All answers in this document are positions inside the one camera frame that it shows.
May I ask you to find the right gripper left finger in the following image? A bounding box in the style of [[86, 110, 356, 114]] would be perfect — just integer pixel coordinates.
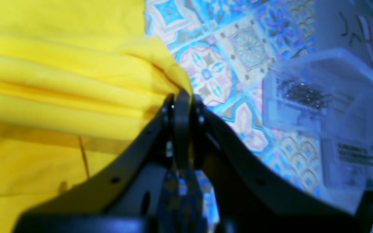
[[13, 91, 190, 233]]

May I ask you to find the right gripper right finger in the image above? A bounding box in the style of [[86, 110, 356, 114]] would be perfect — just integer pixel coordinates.
[[190, 94, 373, 233]]

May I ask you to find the yellow T-shirt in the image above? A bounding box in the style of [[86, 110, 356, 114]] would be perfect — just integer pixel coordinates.
[[0, 0, 192, 233]]

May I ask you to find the clear plastic screw box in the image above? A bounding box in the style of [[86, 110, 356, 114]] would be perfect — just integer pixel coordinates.
[[262, 48, 373, 213]]

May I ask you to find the patterned blue tablecloth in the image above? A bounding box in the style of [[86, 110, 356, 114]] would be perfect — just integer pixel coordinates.
[[144, 0, 373, 233]]

